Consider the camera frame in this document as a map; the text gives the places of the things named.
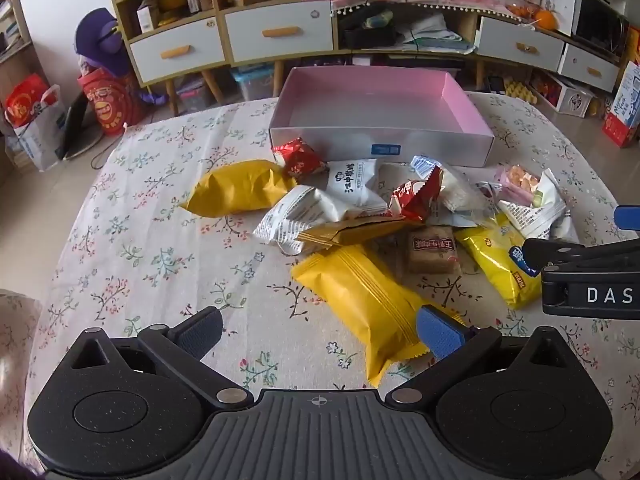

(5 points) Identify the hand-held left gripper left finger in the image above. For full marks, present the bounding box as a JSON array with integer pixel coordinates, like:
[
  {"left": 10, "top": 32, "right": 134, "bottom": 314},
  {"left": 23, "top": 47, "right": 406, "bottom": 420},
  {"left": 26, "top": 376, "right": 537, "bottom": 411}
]
[{"left": 64, "top": 306, "right": 254, "bottom": 409}]

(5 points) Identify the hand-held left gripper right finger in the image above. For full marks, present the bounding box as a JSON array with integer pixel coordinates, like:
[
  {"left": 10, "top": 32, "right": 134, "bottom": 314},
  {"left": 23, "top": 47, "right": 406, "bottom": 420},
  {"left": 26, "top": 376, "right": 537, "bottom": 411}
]
[{"left": 384, "top": 305, "right": 577, "bottom": 407}]

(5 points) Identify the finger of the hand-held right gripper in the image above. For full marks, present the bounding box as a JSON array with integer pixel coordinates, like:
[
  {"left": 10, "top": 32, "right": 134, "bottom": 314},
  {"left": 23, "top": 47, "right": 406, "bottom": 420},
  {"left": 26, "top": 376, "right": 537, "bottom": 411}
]
[
  {"left": 613, "top": 204, "right": 640, "bottom": 229},
  {"left": 521, "top": 236, "right": 640, "bottom": 278}
]

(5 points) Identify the white packet green corner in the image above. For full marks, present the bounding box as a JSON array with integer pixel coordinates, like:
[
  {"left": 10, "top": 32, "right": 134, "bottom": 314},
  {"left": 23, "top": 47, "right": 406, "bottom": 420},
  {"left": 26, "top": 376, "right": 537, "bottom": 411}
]
[{"left": 497, "top": 169, "right": 568, "bottom": 242}]

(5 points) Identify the yellow packet blue label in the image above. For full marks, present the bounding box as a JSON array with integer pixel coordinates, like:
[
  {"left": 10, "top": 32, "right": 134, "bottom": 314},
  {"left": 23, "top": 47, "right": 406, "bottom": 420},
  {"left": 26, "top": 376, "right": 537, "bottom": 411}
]
[{"left": 456, "top": 217, "right": 545, "bottom": 311}]

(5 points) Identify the pink snack packet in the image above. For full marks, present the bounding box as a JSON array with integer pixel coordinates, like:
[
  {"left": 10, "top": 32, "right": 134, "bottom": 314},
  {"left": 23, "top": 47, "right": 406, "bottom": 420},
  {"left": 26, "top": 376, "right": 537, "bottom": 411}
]
[{"left": 494, "top": 164, "right": 542, "bottom": 207}]

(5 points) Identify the yellow snack packet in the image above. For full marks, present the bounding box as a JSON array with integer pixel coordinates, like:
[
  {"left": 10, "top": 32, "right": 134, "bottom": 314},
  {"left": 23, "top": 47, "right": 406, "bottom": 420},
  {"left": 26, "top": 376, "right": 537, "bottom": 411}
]
[
  {"left": 178, "top": 159, "right": 293, "bottom": 219},
  {"left": 291, "top": 244, "right": 468, "bottom": 388}
]

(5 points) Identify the mustard snack packet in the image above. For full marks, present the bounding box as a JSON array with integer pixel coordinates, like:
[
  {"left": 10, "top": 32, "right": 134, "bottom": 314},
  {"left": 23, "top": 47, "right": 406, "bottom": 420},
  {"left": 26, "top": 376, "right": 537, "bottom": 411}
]
[{"left": 296, "top": 216, "right": 423, "bottom": 252}]

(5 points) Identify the white packet fine print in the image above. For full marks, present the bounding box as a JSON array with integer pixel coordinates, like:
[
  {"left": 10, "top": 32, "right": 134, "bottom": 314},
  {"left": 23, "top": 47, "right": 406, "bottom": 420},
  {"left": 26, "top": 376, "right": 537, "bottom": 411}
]
[{"left": 251, "top": 185, "right": 353, "bottom": 257}]

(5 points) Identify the white packet black logo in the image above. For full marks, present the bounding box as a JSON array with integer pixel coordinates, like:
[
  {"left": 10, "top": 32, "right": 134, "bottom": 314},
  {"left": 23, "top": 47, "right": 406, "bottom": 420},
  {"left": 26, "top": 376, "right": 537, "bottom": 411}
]
[{"left": 325, "top": 157, "right": 385, "bottom": 209}]

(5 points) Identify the red snack packet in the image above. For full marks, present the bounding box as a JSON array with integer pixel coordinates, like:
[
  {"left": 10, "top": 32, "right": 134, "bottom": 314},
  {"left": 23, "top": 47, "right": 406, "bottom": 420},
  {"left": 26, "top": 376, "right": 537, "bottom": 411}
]
[
  {"left": 389, "top": 166, "right": 445, "bottom": 224},
  {"left": 271, "top": 137, "right": 329, "bottom": 184}
]

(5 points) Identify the pink cardboard box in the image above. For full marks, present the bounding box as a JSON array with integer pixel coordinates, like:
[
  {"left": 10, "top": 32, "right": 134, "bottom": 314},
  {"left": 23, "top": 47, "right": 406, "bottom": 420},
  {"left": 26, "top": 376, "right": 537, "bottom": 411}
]
[{"left": 268, "top": 66, "right": 496, "bottom": 168}]

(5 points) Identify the small brown snack packet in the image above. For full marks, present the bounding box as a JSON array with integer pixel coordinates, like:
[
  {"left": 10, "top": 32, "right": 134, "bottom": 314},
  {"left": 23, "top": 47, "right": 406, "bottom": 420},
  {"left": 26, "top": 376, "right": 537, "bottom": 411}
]
[{"left": 406, "top": 226, "right": 462, "bottom": 276}]

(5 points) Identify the floral tablecloth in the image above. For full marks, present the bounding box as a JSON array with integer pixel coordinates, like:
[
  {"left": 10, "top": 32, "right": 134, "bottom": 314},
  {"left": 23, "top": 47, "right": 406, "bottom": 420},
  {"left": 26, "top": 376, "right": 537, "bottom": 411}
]
[{"left": 22, "top": 91, "right": 640, "bottom": 480}]

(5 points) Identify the blue white carton box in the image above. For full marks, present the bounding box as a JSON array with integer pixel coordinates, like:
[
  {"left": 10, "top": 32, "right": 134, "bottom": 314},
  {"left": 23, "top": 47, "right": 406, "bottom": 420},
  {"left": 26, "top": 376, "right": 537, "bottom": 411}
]
[{"left": 601, "top": 60, "right": 640, "bottom": 149}]

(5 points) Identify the clear white snack packet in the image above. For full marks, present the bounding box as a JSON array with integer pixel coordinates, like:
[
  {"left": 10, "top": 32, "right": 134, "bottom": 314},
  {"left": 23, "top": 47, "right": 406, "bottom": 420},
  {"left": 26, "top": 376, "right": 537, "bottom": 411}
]
[{"left": 439, "top": 164, "right": 490, "bottom": 214}]

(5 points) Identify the white printed box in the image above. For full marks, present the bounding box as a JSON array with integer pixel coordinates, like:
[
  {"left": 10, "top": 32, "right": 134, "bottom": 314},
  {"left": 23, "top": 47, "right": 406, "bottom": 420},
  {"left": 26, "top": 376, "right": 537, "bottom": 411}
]
[{"left": 542, "top": 76, "right": 597, "bottom": 119}]

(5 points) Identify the yellow egg tray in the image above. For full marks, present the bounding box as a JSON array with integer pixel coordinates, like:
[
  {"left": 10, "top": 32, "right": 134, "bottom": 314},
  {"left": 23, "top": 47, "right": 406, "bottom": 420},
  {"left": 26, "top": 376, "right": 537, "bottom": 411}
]
[{"left": 504, "top": 77, "right": 545, "bottom": 105}]

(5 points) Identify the black microwave oven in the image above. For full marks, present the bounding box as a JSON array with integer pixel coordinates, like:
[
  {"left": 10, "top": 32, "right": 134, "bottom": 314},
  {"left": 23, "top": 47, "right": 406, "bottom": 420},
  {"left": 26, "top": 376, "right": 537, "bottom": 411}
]
[{"left": 571, "top": 0, "right": 632, "bottom": 60}]

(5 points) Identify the low wooden sideboard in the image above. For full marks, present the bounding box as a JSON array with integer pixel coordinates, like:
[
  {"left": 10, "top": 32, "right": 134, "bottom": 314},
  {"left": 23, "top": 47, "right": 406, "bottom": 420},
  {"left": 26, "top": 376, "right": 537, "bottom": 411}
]
[{"left": 332, "top": 0, "right": 626, "bottom": 93}]

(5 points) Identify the red gift bag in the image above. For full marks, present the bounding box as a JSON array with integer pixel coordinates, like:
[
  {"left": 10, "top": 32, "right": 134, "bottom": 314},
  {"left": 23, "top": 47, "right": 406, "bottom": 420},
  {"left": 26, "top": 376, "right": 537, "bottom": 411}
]
[{"left": 76, "top": 66, "right": 148, "bottom": 136}]

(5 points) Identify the clear storage box blue lid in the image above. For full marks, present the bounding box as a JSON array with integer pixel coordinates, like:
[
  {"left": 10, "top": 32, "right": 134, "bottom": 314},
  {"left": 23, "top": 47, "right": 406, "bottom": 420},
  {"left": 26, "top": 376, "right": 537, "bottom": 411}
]
[{"left": 231, "top": 64, "right": 277, "bottom": 103}]

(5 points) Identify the black case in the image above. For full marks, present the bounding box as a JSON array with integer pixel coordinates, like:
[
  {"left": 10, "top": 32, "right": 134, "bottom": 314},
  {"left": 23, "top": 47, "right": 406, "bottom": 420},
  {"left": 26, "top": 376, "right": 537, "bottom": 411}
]
[{"left": 339, "top": 6, "right": 402, "bottom": 52}]

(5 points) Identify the white red paper bag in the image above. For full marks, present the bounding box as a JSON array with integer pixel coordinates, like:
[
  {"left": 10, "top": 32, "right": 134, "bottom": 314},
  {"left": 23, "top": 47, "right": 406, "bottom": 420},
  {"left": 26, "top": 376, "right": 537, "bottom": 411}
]
[{"left": 4, "top": 73, "right": 68, "bottom": 173}]

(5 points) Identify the white drawer wooden handle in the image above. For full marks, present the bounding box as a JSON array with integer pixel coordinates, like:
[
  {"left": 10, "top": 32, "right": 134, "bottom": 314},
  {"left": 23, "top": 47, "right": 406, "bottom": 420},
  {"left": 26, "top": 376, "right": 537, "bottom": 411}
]
[
  {"left": 129, "top": 16, "right": 227, "bottom": 84},
  {"left": 224, "top": 0, "right": 334, "bottom": 64},
  {"left": 557, "top": 44, "right": 622, "bottom": 93},
  {"left": 476, "top": 16, "right": 566, "bottom": 73}
]

